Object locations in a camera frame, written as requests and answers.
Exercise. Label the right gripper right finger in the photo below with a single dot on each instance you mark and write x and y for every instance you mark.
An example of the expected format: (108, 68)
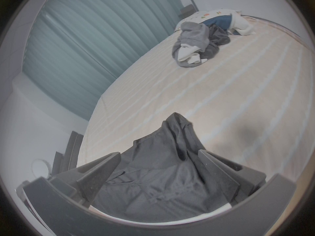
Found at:
(228, 181)

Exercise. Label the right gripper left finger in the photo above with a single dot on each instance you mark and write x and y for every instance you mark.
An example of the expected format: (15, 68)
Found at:
(93, 178)

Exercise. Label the black T-shirt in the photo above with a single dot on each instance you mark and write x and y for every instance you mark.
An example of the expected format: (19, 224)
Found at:
(160, 181)

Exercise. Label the bed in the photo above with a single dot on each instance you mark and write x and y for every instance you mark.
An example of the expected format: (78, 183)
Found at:
(233, 95)

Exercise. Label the pile of clothes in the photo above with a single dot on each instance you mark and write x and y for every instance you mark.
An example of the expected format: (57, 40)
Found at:
(194, 40)

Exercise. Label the black chest of drawers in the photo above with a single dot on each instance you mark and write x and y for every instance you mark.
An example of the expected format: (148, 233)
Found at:
(73, 146)

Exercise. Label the round white table mirror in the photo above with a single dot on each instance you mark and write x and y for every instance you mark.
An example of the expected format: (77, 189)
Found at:
(39, 168)

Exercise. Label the blue-green curtain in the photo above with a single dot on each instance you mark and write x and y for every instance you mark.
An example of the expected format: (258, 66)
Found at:
(86, 45)

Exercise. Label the white printed pillow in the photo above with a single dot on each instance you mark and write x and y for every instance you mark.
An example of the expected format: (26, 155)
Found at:
(196, 17)

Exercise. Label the grey bedside table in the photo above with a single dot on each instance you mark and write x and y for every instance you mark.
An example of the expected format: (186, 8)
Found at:
(187, 10)

